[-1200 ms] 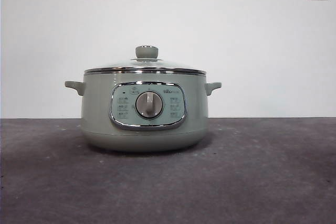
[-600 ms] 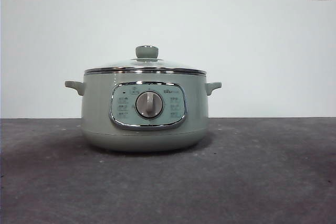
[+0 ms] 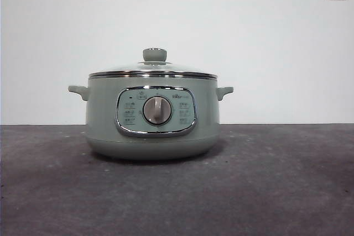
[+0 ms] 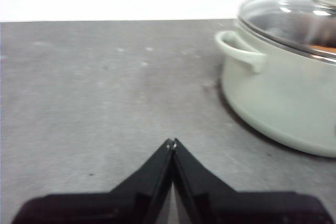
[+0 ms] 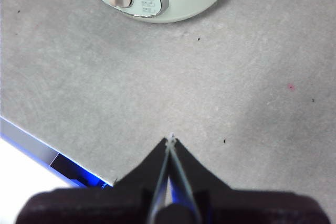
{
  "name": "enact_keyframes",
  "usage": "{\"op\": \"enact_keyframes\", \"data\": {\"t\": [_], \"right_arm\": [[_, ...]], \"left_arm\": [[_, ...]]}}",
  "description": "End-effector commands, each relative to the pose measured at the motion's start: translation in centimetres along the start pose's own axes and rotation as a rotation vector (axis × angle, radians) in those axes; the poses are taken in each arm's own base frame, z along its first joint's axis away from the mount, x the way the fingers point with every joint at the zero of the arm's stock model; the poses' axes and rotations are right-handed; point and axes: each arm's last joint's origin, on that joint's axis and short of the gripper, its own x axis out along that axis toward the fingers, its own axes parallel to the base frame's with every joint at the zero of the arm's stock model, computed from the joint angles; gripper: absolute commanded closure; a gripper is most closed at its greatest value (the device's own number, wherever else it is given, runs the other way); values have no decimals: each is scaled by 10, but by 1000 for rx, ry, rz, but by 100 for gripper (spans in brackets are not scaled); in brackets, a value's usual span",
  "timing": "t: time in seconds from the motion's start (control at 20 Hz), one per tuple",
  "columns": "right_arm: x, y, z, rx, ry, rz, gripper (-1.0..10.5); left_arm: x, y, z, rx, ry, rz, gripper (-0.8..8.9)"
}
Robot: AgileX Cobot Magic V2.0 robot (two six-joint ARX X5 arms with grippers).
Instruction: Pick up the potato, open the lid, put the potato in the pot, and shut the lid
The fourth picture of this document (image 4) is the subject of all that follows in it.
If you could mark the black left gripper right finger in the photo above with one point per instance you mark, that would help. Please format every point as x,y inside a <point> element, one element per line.
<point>223,205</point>

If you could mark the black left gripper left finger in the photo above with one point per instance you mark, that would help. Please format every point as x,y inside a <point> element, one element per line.
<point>118,205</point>

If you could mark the glass pot lid with knob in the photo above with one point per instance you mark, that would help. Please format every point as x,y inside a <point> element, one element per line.
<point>278,19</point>

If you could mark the pale green electric pot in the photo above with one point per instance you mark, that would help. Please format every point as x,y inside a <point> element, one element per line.
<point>283,98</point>

